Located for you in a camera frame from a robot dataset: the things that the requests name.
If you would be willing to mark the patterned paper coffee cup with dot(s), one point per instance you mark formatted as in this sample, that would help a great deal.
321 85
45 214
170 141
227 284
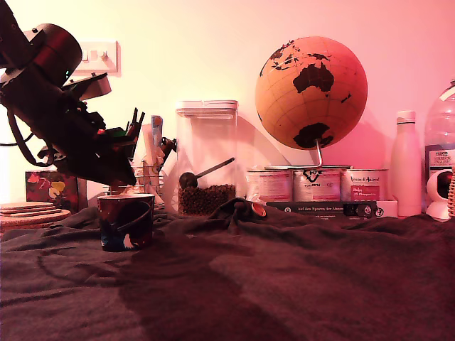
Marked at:
124 223

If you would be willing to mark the dark coffee scoop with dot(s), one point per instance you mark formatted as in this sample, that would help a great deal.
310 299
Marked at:
187 180

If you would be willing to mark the coffee beans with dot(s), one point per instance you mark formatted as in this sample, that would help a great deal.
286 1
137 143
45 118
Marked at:
206 200

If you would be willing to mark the orange coffee capsule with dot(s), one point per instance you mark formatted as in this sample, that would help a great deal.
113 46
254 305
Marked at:
258 210

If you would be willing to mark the white paper packet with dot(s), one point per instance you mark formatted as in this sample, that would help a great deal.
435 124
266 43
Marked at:
149 149

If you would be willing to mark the crumpled paper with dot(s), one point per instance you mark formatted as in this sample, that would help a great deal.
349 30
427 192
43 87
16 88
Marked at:
133 188

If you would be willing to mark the blue patterned utensil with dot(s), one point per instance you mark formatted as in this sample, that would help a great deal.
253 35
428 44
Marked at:
156 131

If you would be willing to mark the dark brown tool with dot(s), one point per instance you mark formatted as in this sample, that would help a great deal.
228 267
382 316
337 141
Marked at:
170 145

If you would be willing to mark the floral tissue box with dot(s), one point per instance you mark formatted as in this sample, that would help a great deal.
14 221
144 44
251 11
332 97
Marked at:
46 192

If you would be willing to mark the clear jar with white lid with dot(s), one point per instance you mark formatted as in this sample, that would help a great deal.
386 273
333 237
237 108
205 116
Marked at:
206 142

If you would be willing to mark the square cork coaster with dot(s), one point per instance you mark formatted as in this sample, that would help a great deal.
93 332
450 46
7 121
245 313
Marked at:
24 205
27 212

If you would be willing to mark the round cork trivet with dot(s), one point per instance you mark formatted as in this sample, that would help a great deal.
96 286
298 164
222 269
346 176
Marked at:
20 222

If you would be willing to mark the tin can with text label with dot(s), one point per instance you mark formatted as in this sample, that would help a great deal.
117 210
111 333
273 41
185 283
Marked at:
270 184

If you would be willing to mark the dark cloth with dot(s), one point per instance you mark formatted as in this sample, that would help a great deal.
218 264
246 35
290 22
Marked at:
227 302

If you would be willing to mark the cork globe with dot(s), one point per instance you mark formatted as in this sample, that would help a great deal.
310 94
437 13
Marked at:
313 106

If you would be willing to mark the tin can with triangle logo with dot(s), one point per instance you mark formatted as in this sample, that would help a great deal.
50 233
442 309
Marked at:
316 186

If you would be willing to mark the metal globe stand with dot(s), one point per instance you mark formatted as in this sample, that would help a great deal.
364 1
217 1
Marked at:
321 156

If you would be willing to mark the long black capsule box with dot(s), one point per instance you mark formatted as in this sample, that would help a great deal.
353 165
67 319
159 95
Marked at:
313 209

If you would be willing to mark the tin can with script label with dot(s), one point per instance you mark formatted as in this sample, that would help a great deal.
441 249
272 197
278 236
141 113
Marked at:
366 184

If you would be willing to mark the small white box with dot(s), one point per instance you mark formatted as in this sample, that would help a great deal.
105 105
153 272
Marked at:
389 209

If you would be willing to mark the white metal bottle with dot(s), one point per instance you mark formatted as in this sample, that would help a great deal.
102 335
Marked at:
405 170

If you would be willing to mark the large clear water bottle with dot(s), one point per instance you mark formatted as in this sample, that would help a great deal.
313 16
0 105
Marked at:
440 128

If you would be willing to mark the white light switch plate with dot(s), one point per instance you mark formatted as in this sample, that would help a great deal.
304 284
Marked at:
103 57

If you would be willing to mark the small white round camera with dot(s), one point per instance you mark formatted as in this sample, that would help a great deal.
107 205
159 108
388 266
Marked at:
432 209

